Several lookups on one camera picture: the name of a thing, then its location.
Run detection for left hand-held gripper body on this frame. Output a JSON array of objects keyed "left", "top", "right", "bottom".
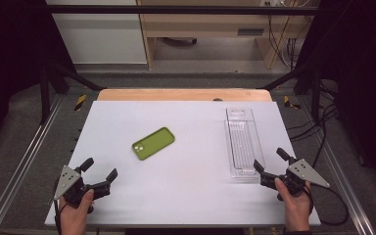
[{"left": 53, "top": 164, "right": 112, "bottom": 210}]

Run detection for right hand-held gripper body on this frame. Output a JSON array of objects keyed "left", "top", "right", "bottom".
[{"left": 259, "top": 156, "right": 331, "bottom": 198}]

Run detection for clear plastic box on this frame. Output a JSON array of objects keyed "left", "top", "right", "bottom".
[{"left": 223, "top": 106, "right": 266, "bottom": 180}]

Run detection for green phone case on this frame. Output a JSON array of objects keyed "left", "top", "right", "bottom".
[{"left": 131, "top": 126, "right": 176, "bottom": 162}]

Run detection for person's left hand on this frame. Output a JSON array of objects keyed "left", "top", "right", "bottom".
[{"left": 58, "top": 189, "right": 96, "bottom": 235}]

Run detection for person's right hand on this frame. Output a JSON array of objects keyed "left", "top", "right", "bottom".
[{"left": 273, "top": 177, "right": 313, "bottom": 233}]

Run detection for yellow black tape strip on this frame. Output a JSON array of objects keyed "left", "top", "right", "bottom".
[
  {"left": 282, "top": 94, "right": 304, "bottom": 111},
  {"left": 73, "top": 93, "right": 88, "bottom": 113}
]

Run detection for black metal stand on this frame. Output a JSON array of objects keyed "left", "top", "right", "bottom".
[
  {"left": 38, "top": 61, "right": 107, "bottom": 125},
  {"left": 257, "top": 62, "right": 323, "bottom": 123}
]

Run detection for black curtain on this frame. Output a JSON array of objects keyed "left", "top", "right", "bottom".
[
  {"left": 295, "top": 0, "right": 376, "bottom": 200},
  {"left": 0, "top": 0, "right": 76, "bottom": 161}
]

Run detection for grey desk label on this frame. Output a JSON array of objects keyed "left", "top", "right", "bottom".
[{"left": 237, "top": 27, "right": 265, "bottom": 36}]

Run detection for white cabinet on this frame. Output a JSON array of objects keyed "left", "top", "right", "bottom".
[{"left": 44, "top": 0, "right": 149, "bottom": 65}]

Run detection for office chair base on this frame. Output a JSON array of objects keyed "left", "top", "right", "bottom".
[{"left": 162, "top": 36, "right": 198, "bottom": 46}]

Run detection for wooden desk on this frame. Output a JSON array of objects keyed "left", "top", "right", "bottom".
[{"left": 136, "top": 0, "right": 309, "bottom": 71}]

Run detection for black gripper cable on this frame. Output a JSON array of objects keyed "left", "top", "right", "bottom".
[
  {"left": 305, "top": 184, "right": 351, "bottom": 227},
  {"left": 53, "top": 197, "right": 69, "bottom": 235}
]

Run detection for aluminium rail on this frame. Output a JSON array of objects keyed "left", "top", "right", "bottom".
[
  {"left": 298, "top": 96, "right": 376, "bottom": 235},
  {"left": 0, "top": 93, "right": 65, "bottom": 235}
]

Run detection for black floor cables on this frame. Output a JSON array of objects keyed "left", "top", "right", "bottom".
[{"left": 286, "top": 80, "right": 341, "bottom": 169}]

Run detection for bundle of desk cables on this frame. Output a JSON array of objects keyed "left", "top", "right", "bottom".
[{"left": 266, "top": 13, "right": 306, "bottom": 71}]

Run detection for black frame bar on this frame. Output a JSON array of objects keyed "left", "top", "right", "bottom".
[{"left": 44, "top": 4, "right": 321, "bottom": 16}]

